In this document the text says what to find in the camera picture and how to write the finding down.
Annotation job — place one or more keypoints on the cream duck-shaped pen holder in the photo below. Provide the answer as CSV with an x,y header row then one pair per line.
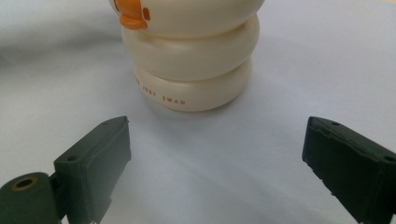
x,y
193,56

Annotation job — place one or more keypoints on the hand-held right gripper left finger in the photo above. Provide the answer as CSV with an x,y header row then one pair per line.
x,y
90,165

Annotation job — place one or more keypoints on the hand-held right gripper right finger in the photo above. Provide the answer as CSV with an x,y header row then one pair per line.
x,y
355,165

